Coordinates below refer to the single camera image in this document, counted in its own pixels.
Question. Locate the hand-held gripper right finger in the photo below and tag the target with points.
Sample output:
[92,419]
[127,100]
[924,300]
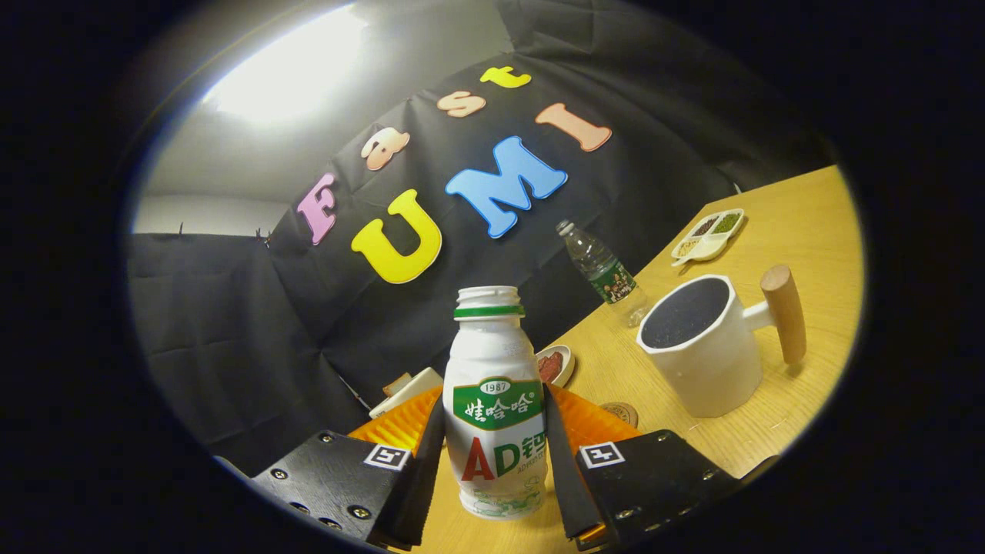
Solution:
[565,477]

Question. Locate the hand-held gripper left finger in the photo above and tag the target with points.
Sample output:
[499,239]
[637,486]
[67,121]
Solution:
[419,485]

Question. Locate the round cork coaster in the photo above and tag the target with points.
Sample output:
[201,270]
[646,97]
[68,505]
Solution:
[622,413]

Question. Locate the white juice bottle green label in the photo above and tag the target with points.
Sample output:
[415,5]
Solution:
[492,362]

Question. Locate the clear water bottle green label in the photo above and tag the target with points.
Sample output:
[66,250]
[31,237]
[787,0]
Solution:
[608,273]

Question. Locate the white toaster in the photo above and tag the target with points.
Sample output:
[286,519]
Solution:
[415,390]

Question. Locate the bread slice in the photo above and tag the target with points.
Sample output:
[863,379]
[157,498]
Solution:
[396,383]

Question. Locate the red meat slices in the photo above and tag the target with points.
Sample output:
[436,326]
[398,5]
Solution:
[550,367]

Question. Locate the white round plate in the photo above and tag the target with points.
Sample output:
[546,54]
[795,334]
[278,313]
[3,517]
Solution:
[568,362]

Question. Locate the black backdrop cloth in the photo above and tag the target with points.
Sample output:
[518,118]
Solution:
[231,323]

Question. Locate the pile of beige beans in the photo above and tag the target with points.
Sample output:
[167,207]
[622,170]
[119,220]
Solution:
[686,247]

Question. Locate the white divided dish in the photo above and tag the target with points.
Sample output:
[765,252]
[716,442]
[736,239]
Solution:
[712,245]

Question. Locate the pile of dark red beans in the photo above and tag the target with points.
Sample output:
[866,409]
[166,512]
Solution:
[704,228]

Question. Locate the pile of green beans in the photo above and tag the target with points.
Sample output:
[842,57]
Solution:
[726,223]

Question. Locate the wooden table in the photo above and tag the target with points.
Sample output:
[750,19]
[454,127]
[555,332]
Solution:
[800,231]

